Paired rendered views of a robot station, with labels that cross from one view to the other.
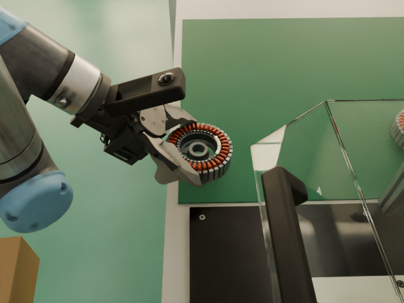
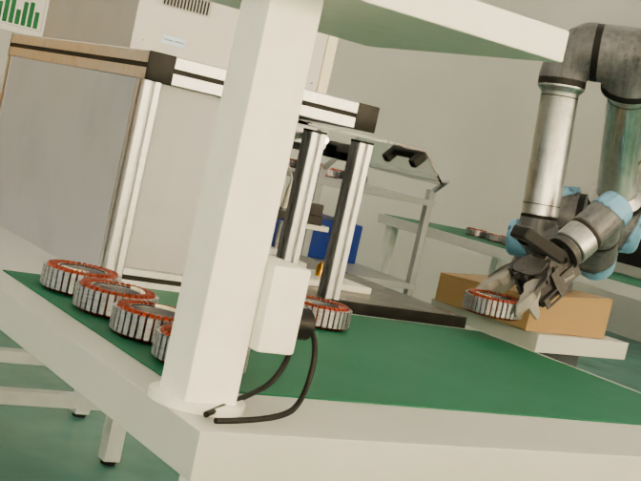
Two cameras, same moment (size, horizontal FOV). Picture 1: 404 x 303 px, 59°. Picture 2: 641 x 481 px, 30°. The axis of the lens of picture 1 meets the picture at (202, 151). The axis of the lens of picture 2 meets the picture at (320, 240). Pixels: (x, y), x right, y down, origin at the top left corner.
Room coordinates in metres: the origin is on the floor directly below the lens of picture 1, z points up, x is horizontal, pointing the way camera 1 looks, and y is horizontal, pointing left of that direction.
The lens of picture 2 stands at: (2.07, -1.45, 1.03)
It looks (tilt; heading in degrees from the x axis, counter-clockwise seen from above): 4 degrees down; 148
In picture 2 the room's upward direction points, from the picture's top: 13 degrees clockwise
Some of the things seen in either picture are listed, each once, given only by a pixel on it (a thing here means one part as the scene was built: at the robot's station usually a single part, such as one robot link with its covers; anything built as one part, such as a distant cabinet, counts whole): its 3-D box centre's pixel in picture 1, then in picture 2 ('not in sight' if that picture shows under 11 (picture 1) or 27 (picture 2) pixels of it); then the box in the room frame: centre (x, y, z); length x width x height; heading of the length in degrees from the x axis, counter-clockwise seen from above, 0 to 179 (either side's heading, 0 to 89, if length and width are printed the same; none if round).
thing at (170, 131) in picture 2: not in sight; (198, 195); (0.33, -0.60, 0.91); 0.28 x 0.03 x 0.32; 91
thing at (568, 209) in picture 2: not in sight; (552, 213); (0.06, 0.40, 0.99); 0.13 x 0.12 x 0.14; 42
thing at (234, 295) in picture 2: not in sight; (299, 189); (0.91, -0.77, 0.98); 0.37 x 0.35 x 0.46; 1
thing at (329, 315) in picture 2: not in sight; (316, 311); (0.47, -0.43, 0.77); 0.11 x 0.11 x 0.04
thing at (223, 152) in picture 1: (198, 151); (493, 304); (0.39, 0.01, 0.81); 0.11 x 0.11 x 0.04
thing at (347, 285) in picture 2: not in sight; (319, 278); (0.11, -0.20, 0.78); 0.15 x 0.15 x 0.01; 1
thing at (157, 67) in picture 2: not in sight; (180, 79); (0.00, -0.53, 1.09); 0.68 x 0.44 x 0.05; 1
